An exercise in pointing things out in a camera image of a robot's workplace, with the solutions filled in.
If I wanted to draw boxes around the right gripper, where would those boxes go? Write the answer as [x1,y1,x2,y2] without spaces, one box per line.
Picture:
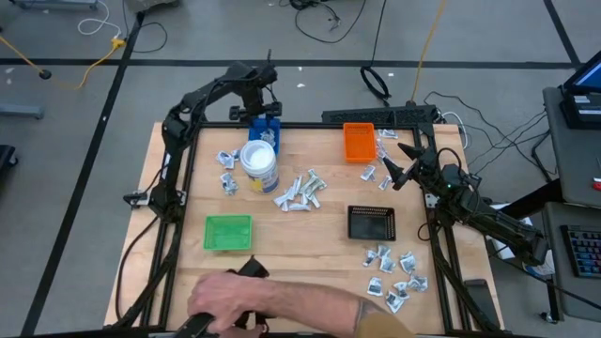
[382,143,445,192]

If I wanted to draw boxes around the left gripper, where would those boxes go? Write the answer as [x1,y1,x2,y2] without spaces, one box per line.
[228,84,284,122]

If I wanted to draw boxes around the person's forearm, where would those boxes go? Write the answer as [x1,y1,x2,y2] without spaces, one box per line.
[262,276,377,338]

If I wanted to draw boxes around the blue plastic basket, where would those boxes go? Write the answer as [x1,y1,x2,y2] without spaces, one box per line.
[247,116,282,157]

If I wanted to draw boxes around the Lysol wipes canister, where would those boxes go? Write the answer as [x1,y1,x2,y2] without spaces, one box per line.
[239,139,281,196]

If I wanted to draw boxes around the orange plastic basket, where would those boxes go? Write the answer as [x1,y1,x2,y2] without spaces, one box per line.
[342,122,378,164]

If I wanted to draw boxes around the black perforated strip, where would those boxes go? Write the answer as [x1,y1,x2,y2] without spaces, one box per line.
[321,104,439,126]

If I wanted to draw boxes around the black plastic basket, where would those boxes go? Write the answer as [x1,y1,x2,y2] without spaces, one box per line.
[347,205,397,242]

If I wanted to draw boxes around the green plastic basket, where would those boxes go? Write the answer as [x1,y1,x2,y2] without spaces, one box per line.
[202,214,254,252]

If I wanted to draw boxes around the black cart leg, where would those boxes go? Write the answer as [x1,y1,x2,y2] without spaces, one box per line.
[500,177,564,222]

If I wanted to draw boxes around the black tablet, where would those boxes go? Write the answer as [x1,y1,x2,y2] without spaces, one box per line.
[463,278,502,330]

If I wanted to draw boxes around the black handheld device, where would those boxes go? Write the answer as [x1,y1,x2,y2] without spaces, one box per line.
[173,255,272,338]

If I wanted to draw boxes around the grey cart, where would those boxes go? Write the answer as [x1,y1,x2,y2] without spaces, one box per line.
[542,86,601,208]

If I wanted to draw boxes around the person's hand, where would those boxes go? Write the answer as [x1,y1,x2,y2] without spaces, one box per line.
[186,270,276,335]

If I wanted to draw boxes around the black laptop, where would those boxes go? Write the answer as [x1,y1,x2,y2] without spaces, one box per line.
[559,62,601,131]

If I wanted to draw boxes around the black keyboard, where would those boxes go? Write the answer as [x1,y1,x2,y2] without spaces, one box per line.
[560,223,601,279]

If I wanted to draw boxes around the grey desk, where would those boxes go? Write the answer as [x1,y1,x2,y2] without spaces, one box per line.
[541,201,601,324]

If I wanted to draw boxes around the grey floor base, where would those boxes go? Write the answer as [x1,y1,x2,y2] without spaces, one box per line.
[0,103,46,120]
[8,0,100,11]

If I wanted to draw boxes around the black chair base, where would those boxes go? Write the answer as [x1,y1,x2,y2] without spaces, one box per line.
[0,144,20,173]

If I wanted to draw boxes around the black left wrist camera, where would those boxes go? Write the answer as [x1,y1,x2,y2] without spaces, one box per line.
[256,63,279,88]

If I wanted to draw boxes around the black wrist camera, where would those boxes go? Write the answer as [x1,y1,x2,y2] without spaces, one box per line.
[439,162,469,194]
[256,63,279,88]

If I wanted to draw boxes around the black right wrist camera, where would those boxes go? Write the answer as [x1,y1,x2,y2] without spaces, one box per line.
[439,162,469,194]

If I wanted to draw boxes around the black hanging cable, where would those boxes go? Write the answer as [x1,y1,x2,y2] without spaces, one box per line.
[359,0,393,107]

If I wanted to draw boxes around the thick yellow hanging cable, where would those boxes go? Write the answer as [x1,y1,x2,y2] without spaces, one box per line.
[410,0,448,105]

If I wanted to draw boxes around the black floor cable loop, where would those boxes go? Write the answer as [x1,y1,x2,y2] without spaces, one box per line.
[122,9,169,54]

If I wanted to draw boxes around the black cable tangle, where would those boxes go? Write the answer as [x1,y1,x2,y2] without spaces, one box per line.
[280,0,368,45]

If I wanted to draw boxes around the black desk cables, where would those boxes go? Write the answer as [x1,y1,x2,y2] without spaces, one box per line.
[422,90,564,179]

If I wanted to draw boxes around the metal clamp bracket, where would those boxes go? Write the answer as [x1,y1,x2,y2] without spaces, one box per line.
[122,189,152,208]

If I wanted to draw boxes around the yellow floor cable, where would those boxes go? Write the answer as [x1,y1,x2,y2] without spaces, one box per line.
[0,35,127,90]

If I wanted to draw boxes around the white floor cable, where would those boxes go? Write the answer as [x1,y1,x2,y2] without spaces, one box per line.
[76,0,123,39]

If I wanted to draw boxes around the black arm base cable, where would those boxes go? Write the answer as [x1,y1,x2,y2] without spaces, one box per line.
[115,216,161,323]

